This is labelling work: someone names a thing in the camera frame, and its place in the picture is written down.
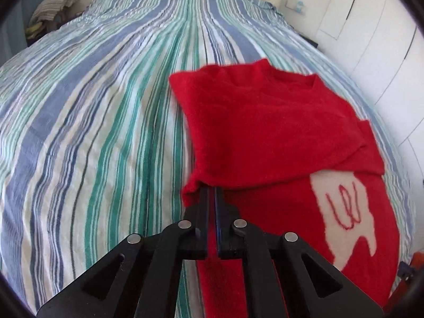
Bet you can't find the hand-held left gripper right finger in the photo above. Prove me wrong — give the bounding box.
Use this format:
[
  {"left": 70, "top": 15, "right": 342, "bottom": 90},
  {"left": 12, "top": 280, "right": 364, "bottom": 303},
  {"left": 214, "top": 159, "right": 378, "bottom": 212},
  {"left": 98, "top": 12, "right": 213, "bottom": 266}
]
[{"left": 214, "top": 187, "right": 385, "bottom": 318}]

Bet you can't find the dark nightstand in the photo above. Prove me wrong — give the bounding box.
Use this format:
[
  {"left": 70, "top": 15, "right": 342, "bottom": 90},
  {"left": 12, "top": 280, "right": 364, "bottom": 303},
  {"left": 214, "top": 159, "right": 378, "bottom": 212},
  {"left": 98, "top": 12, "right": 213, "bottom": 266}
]
[{"left": 298, "top": 33, "right": 319, "bottom": 48}]

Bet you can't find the orange fleece garment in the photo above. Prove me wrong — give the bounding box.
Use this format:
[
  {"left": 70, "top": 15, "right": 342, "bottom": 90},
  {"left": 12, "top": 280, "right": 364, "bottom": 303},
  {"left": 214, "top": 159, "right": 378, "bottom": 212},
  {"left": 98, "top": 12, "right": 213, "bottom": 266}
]
[{"left": 391, "top": 252, "right": 424, "bottom": 300}]

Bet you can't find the pile of clothes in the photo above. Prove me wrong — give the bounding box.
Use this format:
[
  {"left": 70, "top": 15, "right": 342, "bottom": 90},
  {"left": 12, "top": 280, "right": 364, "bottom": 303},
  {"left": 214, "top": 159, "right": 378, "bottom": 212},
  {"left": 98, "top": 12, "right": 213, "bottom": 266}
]
[{"left": 28, "top": 0, "right": 82, "bottom": 37}]

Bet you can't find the red sweater with cream print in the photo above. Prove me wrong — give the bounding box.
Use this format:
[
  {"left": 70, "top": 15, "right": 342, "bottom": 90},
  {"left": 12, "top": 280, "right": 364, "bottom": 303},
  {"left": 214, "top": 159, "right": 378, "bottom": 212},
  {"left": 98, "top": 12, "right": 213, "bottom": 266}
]
[{"left": 169, "top": 59, "right": 400, "bottom": 318}]

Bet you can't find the striped bed cover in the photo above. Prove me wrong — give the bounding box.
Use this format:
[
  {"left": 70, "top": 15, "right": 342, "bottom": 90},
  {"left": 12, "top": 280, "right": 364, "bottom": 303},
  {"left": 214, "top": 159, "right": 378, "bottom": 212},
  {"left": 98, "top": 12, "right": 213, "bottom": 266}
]
[{"left": 0, "top": 0, "right": 416, "bottom": 318}]

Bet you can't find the white wardrobe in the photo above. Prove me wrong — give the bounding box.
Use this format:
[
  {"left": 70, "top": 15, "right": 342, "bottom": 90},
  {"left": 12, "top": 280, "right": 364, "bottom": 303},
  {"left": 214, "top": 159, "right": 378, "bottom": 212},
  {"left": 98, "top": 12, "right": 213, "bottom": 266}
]
[{"left": 288, "top": 0, "right": 424, "bottom": 179}]

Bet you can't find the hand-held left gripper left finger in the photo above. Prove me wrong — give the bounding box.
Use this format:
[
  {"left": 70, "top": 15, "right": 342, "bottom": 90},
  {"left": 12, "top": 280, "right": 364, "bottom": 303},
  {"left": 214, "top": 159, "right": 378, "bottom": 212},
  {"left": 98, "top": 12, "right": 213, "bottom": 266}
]
[{"left": 36, "top": 187, "right": 210, "bottom": 318}]

